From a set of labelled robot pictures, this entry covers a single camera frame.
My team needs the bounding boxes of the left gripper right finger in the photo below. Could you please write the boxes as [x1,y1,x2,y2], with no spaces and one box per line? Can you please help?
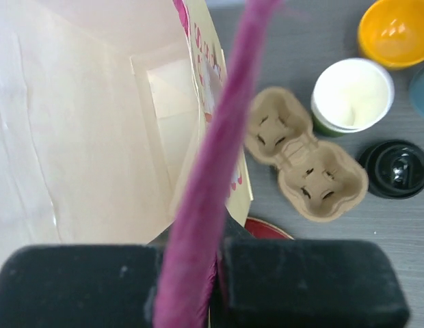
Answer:
[211,217,410,327]

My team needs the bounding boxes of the stack of black lids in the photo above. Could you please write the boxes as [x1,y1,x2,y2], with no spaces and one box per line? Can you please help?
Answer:
[358,139,424,200]

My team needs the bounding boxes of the stack of paper cups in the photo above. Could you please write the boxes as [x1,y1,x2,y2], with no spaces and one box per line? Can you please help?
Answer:
[310,57,395,137]

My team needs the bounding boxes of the red round tray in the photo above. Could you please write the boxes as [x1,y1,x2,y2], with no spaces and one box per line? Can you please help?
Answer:
[244,217,293,240]

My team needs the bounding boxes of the pink paper gift bag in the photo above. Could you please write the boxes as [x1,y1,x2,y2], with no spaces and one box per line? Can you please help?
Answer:
[0,1,278,327]

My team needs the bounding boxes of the orange bowl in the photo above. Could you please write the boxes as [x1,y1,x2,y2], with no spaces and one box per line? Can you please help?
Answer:
[357,1,424,70]

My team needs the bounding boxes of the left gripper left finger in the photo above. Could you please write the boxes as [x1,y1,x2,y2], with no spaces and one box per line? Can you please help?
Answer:
[0,245,163,327]

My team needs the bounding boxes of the blue straw holder cup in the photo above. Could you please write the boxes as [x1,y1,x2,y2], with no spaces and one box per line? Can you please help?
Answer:
[409,67,424,117]

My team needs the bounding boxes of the cardboard cup carrier tray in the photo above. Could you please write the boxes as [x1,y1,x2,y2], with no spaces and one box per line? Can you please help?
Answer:
[245,87,369,222]

